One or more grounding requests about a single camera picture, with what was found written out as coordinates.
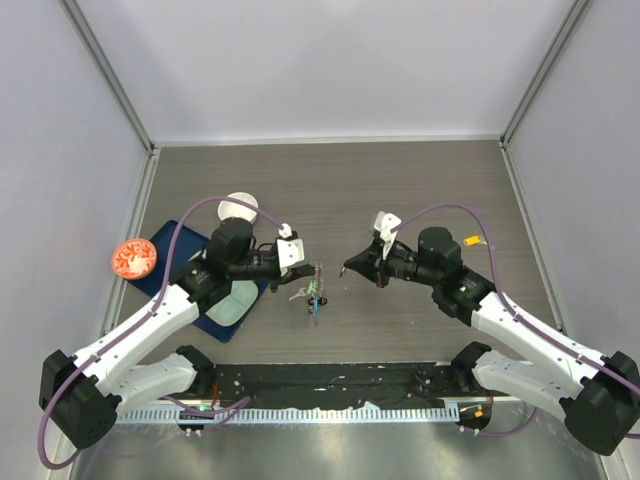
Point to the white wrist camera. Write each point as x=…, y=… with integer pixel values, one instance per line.
x=386, y=224
x=290, y=249

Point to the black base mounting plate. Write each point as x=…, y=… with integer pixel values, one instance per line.
x=340, y=386

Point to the white slotted cable duct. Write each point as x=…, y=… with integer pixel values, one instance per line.
x=170, y=413

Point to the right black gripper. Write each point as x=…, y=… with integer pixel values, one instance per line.
x=371, y=263

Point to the aluminium frame rail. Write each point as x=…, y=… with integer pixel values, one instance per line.
x=496, y=437

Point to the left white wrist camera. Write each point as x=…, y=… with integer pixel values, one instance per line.
x=290, y=249

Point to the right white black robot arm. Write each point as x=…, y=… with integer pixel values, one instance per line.
x=594, y=395

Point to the white round bowl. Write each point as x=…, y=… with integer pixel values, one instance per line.
x=228, y=209

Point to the yellow tagged key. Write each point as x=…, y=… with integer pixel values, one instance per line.
x=475, y=240

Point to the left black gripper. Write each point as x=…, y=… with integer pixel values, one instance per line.
x=292, y=274

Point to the pale green divided plate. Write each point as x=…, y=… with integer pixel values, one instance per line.
x=235, y=305

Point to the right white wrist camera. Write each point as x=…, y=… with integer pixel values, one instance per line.
x=386, y=224

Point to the orange patterned bowl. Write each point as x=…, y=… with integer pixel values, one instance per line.
x=134, y=259

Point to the dark blue tray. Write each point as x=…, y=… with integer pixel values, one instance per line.
x=189, y=243

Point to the blue keyring with keys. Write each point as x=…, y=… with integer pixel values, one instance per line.
x=314, y=293

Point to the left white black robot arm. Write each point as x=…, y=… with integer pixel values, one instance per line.
x=84, y=394

